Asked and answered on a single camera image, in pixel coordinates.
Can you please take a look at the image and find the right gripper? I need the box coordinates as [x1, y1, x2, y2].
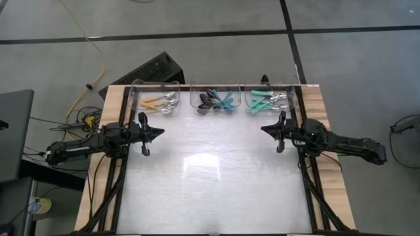
[261, 110, 298, 154]

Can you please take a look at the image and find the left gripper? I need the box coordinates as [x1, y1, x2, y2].
[129, 112, 165, 157]

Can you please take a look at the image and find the clear plastic bin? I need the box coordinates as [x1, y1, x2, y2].
[129, 78, 181, 118]
[244, 80, 298, 117]
[189, 77, 243, 116]

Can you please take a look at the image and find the black perforated case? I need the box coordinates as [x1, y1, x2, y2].
[98, 51, 186, 99]

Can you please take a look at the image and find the yellow white object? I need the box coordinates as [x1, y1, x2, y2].
[28, 196, 53, 216]

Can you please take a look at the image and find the dark grey panel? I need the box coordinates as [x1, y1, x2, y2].
[0, 88, 35, 184]
[0, 176, 33, 236]

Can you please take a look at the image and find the yellow cable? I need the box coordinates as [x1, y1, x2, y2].
[58, 0, 106, 142]

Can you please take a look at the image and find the black cable bundle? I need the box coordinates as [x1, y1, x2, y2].
[22, 106, 102, 171]

